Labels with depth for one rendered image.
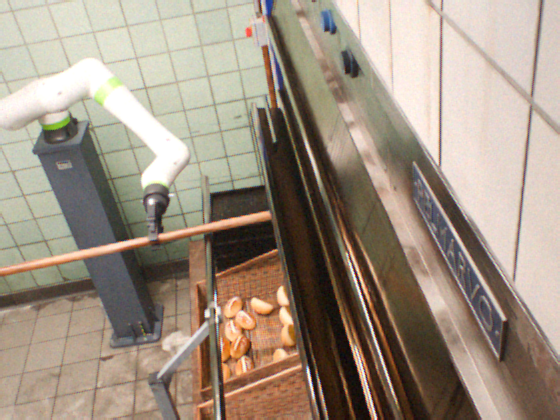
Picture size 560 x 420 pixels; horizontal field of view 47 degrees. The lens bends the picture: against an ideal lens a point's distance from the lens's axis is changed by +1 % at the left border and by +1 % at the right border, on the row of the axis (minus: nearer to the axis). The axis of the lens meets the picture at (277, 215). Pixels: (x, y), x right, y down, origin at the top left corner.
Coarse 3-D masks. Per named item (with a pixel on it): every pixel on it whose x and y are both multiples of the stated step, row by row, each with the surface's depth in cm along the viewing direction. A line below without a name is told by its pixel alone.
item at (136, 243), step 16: (208, 224) 207; (224, 224) 207; (240, 224) 207; (128, 240) 207; (144, 240) 206; (160, 240) 206; (64, 256) 205; (80, 256) 205; (0, 272) 204; (16, 272) 205
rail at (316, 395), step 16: (256, 112) 214; (256, 128) 205; (272, 176) 182; (272, 192) 175; (272, 208) 170; (288, 256) 153; (288, 272) 148; (288, 288) 146; (304, 320) 136; (304, 336) 132; (304, 352) 128; (320, 400) 119; (320, 416) 116
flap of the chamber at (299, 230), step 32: (288, 160) 193; (288, 192) 179; (288, 224) 167; (320, 256) 157; (320, 288) 147; (320, 320) 139; (320, 352) 131; (352, 352) 132; (320, 384) 125; (352, 384) 125; (352, 416) 119
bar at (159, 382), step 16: (208, 192) 229; (208, 208) 221; (208, 240) 206; (208, 256) 199; (208, 272) 193; (208, 288) 188; (208, 304) 183; (208, 320) 179; (176, 368) 190; (160, 384) 192; (160, 400) 196; (224, 400) 156; (176, 416) 203; (224, 416) 152
